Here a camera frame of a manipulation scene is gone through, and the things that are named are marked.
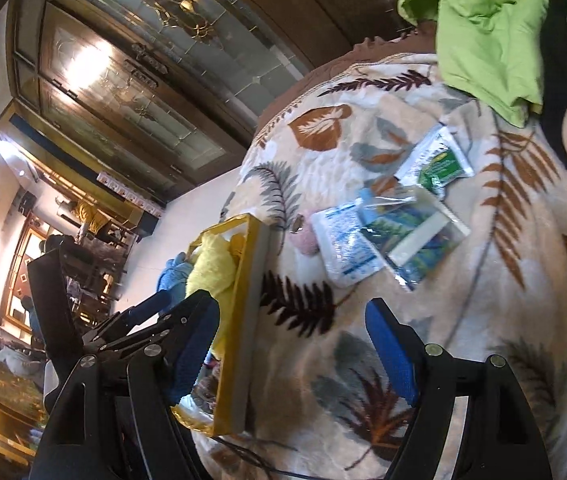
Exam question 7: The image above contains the lime green jacket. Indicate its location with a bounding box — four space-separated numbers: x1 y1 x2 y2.
398 0 548 128

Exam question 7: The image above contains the wooden glass door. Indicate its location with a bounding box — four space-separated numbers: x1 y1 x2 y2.
7 0 306 203

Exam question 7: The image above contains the green white sachet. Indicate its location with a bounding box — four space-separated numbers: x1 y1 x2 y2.
394 125 474 200

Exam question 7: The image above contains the white blue printed packet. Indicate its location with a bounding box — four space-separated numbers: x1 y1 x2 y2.
311 202 383 288

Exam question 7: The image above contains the blue towel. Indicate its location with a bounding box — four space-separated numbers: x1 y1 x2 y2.
157 252 192 304

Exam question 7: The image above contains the leaf pattern fleece blanket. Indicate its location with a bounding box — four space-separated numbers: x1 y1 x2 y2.
196 26 567 479

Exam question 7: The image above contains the clear bag landscape print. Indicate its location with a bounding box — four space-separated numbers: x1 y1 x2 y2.
356 186 470 292

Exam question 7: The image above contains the yellow towel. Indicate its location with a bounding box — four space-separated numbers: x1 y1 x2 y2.
186 232 244 361

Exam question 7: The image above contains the yellow rimmed white tray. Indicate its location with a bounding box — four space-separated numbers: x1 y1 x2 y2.
173 214 270 437

